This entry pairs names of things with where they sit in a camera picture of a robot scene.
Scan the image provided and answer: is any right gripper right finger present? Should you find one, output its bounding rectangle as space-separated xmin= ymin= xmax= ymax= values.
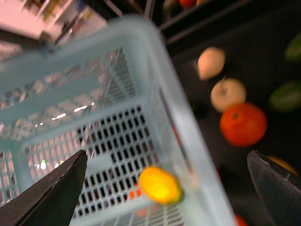
xmin=247 ymin=151 xmax=301 ymax=226

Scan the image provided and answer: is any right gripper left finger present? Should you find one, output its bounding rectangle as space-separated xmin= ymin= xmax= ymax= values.
xmin=0 ymin=150 xmax=87 ymax=226

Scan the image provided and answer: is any yellow lemon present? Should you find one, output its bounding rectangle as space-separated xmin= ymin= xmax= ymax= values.
xmin=139 ymin=166 xmax=183 ymax=204

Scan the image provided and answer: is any light teal shopping basket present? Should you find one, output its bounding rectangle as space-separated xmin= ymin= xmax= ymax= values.
xmin=0 ymin=16 xmax=234 ymax=226

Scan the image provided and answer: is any orange at front edge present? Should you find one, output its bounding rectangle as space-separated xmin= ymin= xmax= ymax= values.
xmin=235 ymin=213 xmax=248 ymax=226

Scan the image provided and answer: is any large orange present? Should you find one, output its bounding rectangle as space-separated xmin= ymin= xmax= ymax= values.
xmin=219 ymin=102 xmax=268 ymax=147

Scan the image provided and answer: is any green lime lower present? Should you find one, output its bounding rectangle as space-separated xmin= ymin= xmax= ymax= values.
xmin=268 ymin=81 xmax=301 ymax=113

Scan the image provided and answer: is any green lime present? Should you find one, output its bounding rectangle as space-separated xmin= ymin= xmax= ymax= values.
xmin=268 ymin=81 xmax=301 ymax=113
xmin=284 ymin=33 xmax=301 ymax=64

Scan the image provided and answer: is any white pear front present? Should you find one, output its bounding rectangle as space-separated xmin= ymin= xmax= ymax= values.
xmin=210 ymin=78 xmax=247 ymax=113

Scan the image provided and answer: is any green lime upper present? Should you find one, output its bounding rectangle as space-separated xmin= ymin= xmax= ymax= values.
xmin=284 ymin=33 xmax=301 ymax=64

